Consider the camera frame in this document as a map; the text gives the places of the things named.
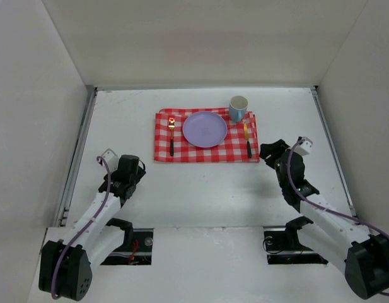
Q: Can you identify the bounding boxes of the right aluminium table rail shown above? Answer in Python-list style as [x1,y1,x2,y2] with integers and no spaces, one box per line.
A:
[310,86,358,218]

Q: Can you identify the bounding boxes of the left aluminium table rail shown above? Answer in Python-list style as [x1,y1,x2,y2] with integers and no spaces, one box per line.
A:
[53,85,98,227]

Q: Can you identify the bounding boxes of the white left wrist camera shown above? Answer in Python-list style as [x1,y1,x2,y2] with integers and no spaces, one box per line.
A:
[98,148,119,172]

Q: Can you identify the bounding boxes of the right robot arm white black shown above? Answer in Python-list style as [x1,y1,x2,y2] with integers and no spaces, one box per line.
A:
[260,137,389,300]

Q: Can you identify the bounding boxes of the blue white ceramic mug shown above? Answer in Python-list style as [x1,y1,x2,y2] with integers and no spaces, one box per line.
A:
[228,96,248,122]

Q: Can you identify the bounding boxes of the lilac plastic plate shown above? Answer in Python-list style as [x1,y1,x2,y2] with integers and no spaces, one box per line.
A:
[182,111,228,148]

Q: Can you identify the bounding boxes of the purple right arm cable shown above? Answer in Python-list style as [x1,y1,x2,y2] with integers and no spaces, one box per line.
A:
[287,140,389,296]

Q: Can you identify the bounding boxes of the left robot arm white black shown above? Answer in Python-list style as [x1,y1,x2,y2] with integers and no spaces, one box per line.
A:
[38,155,146,302]

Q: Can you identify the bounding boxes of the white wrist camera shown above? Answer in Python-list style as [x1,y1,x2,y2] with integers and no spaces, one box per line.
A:
[295,137,313,157]
[98,148,119,172]

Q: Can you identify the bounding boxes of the red white checkered cloth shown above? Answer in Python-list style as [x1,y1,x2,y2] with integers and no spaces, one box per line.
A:
[154,107,260,163]

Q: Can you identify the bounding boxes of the gold fork black handle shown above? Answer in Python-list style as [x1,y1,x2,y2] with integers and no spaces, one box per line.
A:
[168,117,175,157]

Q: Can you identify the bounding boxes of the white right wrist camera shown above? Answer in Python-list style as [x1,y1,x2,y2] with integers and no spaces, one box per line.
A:
[295,137,313,157]

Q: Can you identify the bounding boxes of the gold knife black handle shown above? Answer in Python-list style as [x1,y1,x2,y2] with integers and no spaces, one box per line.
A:
[243,122,252,158]

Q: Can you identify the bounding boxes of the aluminium table rail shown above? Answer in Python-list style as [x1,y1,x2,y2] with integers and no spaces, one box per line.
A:
[310,86,358,218]
[53,85,98,227]

